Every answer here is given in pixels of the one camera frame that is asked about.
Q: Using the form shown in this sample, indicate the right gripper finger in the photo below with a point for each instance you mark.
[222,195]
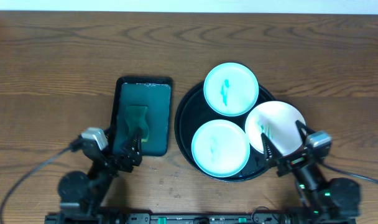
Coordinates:
[304,131]
[271,154]

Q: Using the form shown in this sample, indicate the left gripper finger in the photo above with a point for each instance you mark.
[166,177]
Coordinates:
[111,134]
[134,143]

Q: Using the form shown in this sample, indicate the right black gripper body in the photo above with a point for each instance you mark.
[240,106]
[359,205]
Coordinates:
[290,162]

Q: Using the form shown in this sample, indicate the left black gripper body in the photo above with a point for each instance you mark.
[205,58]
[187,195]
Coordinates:
[115,158]

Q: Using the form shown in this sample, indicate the green yellow sponge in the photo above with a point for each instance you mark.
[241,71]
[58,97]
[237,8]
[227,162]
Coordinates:
[135,117]

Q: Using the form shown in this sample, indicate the white plate with green smear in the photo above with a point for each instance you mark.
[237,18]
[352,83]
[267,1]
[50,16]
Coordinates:
[276,119]

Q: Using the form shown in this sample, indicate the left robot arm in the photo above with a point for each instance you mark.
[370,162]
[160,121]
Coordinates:
[82,193]

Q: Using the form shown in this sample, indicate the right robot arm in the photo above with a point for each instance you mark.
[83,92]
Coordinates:
[324,201]

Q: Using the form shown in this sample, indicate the black rectangular water tray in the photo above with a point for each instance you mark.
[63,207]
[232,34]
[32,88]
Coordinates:
[153,92]

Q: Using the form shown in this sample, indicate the round black serving tray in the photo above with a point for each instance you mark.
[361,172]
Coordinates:
[192,112]

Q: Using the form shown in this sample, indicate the mint plate with green smear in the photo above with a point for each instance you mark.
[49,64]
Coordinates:
[231,89]

